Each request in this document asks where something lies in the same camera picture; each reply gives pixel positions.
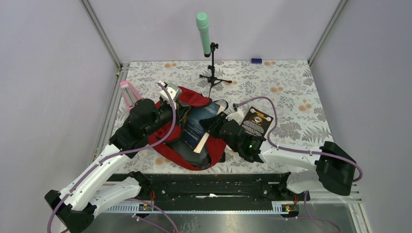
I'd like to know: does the dark blue book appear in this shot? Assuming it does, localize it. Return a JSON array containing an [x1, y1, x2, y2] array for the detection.
[[181, 101, 227, 153]]

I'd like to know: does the red backpack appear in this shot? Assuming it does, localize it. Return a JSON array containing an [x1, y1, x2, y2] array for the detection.
[[154, 86, 226, 171]]

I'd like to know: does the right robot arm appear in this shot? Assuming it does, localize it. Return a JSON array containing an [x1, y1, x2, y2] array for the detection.
[[200, 113, 360, 200]]

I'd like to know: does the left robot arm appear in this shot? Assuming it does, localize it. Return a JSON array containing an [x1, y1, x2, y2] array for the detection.
[[45, 99, 190, 233]]

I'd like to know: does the black book under yellow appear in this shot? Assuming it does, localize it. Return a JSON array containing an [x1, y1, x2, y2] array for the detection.
[[241, 106, 274, 137]]

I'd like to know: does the black microphone tripod stand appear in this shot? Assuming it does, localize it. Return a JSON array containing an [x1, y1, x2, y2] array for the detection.
[[199, 42, 232, 97]]

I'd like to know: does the pink metronome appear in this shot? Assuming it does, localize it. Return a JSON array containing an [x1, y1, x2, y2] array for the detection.
[[120, 81, 142, 112]]

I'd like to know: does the small blue block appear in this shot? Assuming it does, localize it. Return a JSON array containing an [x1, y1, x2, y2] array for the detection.
[[251, 58, 262, 64]]

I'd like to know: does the mint green microphone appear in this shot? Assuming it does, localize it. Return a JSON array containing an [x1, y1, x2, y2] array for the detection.
[[196, 12, 211, 57]]

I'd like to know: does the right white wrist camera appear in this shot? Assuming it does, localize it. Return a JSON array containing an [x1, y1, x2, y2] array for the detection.
[[225, 108, 245, 124]]

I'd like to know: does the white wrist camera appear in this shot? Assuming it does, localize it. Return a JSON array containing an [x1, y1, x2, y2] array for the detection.
[[225, 108, 245, 124], [158, 81, 182, 101]]

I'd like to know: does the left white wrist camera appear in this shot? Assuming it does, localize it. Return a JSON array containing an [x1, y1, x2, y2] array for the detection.
[[158, 81, 182, 101]]

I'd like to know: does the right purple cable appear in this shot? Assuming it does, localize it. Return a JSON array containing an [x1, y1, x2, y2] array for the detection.
[[232, 96, 364, 183]]

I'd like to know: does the purple cable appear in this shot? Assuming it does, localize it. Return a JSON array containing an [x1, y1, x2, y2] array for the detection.
[[232, 96, 364, 183], [46, 82, 177, 233]]

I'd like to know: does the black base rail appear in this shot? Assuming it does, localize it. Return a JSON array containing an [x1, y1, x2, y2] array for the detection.
[[103, 172, 311, 212]]

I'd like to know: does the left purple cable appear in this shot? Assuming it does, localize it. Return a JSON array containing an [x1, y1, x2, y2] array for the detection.
[[46, 82, 177, 233]]

